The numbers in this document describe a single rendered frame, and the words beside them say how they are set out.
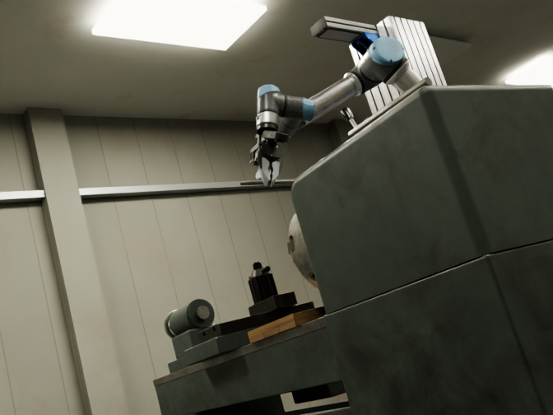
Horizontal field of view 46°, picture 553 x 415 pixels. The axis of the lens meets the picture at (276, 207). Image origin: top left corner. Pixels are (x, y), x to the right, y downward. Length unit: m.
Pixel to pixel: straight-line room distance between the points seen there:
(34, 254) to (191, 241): 1.53
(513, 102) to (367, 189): 0.40
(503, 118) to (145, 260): 4.87
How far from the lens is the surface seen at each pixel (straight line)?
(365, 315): 1.67
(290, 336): 2.05
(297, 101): 2.16
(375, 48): 2.33
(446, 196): 1.42
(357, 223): 1.63
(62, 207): 5.82
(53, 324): 5.65
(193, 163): 6.81
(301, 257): 1.95
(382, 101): 2.88
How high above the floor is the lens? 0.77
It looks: 13 degrees up
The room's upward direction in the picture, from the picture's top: 16 degrees counter-clockwise
